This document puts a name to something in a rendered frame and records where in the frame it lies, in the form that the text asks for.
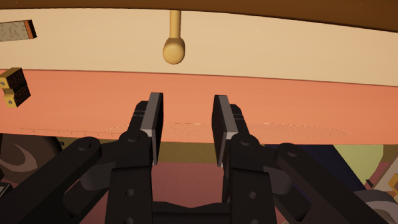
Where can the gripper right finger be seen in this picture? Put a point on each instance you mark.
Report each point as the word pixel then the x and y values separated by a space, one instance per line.
pixel 248 177

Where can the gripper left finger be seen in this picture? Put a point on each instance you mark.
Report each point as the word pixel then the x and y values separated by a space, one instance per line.
pixel 130 174

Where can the beige box with gold fitting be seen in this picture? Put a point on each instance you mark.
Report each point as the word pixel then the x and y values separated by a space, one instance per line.
pixel 390 180

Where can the grey block with orange end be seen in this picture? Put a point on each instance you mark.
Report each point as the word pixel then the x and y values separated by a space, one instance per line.
pixel 14 30

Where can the dark block with brass end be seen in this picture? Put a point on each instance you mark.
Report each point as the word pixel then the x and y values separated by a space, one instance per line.
pixel 18 97
pixel 14 77

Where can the grey round dish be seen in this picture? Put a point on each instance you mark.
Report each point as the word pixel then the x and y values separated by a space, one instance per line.
pixel 381 205

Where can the dark blue sheet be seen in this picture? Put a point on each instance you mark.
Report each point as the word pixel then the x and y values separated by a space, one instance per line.
pixel 323 161

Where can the salmon flat panel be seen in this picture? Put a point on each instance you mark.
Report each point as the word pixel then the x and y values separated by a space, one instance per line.
pixel 279 108

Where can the dark brown round bowl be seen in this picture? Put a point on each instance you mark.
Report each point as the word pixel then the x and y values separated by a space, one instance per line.
pixel 28 155

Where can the light green sheet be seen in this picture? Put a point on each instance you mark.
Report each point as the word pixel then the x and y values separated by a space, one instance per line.
pixel 360 158

